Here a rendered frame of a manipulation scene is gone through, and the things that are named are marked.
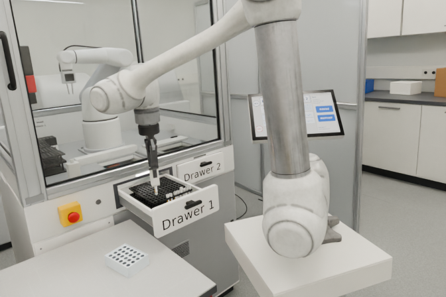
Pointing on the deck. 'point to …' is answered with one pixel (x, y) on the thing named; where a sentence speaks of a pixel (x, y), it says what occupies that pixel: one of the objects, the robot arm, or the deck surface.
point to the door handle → (8, 61)
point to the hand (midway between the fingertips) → (154, 176)
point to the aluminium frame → (34, 180)
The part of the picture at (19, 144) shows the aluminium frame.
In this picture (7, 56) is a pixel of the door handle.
